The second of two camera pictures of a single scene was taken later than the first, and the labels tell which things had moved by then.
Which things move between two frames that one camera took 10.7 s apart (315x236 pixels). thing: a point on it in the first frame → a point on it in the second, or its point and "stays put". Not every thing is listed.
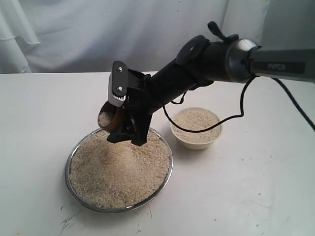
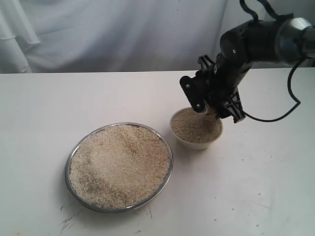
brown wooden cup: (109, 117) → (211, 112)
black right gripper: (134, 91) → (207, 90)
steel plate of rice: (119, 176) stays put
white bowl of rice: (196, 118) stays put
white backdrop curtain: (87, 36) stays put
